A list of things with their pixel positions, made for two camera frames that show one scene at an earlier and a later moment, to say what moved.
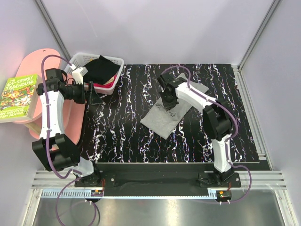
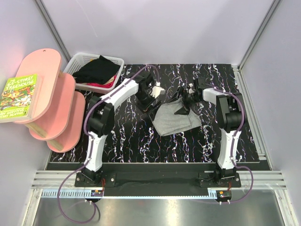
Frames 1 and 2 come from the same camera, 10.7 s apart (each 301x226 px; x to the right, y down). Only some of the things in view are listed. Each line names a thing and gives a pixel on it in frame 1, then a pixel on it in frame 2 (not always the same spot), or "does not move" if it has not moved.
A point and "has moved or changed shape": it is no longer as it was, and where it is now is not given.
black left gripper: (94, 98) → (142, 107)
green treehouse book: (19, 98) does not move
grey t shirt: (162, 122) has moved or changed shape
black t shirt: (99, 70) does not move
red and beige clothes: (108, 84) does not move
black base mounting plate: (156, 180) does not move
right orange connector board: (224, 194) does not move
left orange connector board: (96, 193) does not move
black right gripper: (168, 106) → (183, 111)
